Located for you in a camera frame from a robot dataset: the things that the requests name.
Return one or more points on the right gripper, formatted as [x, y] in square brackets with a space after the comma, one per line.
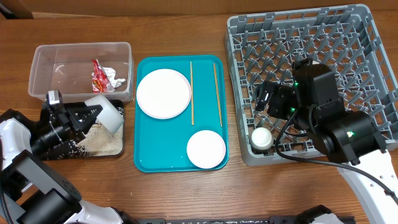
[270, 101]

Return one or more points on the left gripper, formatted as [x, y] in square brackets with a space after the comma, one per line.
[79, 131]

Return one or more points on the small grey bowl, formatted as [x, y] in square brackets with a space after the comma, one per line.
[109, 117]

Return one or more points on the red snack wrapper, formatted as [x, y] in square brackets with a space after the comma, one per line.
[100, 82]

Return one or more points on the white cup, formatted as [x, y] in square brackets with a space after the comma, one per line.
[261, 139]

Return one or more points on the white wrapper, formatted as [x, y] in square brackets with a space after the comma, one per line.
[111, 75]

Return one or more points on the wooden chopstick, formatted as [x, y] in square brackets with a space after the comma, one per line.
[217, 93]
[192, 94]

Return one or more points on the white pink bowl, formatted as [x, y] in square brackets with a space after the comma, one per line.
[206, 149]

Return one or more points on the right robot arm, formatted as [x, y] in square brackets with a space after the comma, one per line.
[350, 139]

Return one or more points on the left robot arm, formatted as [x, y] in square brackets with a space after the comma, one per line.
[31, 191]

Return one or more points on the scattered rice pile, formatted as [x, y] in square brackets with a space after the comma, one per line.
[98, 142]

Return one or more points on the black rectangular tray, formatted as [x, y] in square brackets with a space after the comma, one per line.
[45, 152]

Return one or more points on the clear plastic bin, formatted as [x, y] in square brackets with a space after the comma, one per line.
[69, 68]

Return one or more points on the grey plastic dish rack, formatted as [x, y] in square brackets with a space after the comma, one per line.
[262, 47]

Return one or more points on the teal serving tray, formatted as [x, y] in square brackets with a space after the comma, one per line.
[160, 145]

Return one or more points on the large white plate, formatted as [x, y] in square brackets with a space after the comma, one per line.
[164, 93]

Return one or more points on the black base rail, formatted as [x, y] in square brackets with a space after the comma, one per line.
[286, 219]

